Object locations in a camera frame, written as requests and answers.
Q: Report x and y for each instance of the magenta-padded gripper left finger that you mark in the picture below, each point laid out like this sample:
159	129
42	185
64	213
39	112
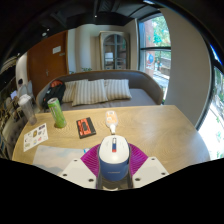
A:
89	162

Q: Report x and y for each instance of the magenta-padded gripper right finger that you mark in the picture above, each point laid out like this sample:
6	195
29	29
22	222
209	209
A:
138	161

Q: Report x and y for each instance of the white and blue computer mouse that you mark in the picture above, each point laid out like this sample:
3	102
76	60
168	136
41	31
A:
113	156

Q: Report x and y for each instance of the black and orange book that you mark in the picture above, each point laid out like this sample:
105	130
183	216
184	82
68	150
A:
85	127

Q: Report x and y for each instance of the orange and white bottle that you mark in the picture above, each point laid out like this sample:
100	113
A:
111	120

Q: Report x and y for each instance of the green drink can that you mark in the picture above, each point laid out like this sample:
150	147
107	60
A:
57	113

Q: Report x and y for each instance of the white sticker sheet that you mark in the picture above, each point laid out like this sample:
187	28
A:
35	136

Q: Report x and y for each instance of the striped cushion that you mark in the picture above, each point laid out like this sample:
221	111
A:
89	92
117	89
69	91

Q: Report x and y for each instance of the grey curved sofa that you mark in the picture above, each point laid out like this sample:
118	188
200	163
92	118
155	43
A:
140	87

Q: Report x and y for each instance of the black and orange backpack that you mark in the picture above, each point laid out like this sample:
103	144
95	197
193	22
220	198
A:
53	92

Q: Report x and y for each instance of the clear plastic tumbler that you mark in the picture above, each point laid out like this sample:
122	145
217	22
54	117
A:
27	109

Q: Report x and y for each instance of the brown wooden door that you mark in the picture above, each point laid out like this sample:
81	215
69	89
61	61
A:
46	63

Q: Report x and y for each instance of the arched glass-door cabinet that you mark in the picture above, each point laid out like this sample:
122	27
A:
114	50

